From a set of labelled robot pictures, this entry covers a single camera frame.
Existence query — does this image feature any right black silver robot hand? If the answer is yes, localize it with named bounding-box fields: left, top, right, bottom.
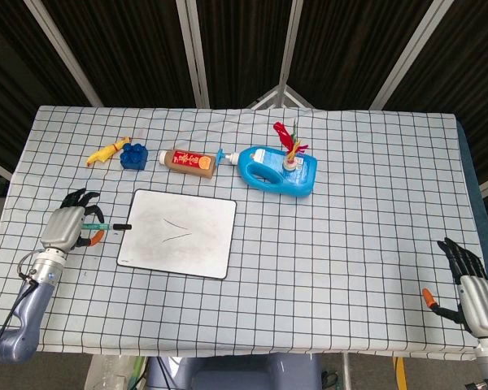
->
left=421, top=237, right=488, bottom=339

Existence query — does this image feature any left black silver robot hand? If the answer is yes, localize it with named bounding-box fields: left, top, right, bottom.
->
left=40, top=188, right=106, bottom=254

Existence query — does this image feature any green marker pen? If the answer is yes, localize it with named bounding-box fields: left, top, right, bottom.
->
left=82, top=222, right=133, bottom=232

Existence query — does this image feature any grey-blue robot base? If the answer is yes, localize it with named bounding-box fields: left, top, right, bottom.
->
left=146, top=353, right=322, bottom=390

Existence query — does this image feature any white whiteboard black rim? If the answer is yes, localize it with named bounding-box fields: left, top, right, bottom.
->
left=116, top=188, right=237, bottom=280

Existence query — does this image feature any yellow rubber chicken toy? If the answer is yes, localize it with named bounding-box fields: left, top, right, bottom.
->
left=85, top=136, right=132, bottom=167

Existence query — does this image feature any blue toy building brick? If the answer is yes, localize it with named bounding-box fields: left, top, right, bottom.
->
left=120, top=142, right=148, bottom=171

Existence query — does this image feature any brown drink bottle red label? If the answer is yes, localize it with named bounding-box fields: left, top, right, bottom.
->
left=159, top=149, right=219, bottom=179

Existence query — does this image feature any clear plastic bag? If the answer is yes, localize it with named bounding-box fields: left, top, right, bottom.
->
left=84, top=355, right=147, bottom=390

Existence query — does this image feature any white black checkered tablecloth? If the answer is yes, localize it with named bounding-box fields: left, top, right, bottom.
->
left=0, top=105, right=488, bottom=362

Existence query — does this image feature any blue detergent jug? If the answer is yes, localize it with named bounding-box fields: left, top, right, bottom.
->
left=216, top=145, right=318, bottom=199

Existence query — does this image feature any colourful feather shuttlecock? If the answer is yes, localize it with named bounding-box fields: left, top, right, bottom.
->
left=272, top=120, right=306, bottom=171

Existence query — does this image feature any white metal screen foot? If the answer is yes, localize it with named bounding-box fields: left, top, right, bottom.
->
left=247, top=83, right=316, bottom=110

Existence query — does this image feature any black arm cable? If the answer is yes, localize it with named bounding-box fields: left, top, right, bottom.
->
left=0, top=252, right=40, bottom=340

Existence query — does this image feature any yellow cable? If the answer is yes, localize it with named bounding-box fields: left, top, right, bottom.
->
left=394, top=357, right=407, bottom=390

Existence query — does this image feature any dark folding screen white frame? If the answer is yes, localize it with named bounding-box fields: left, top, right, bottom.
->
left=0, top=0, right=488, bottom=196

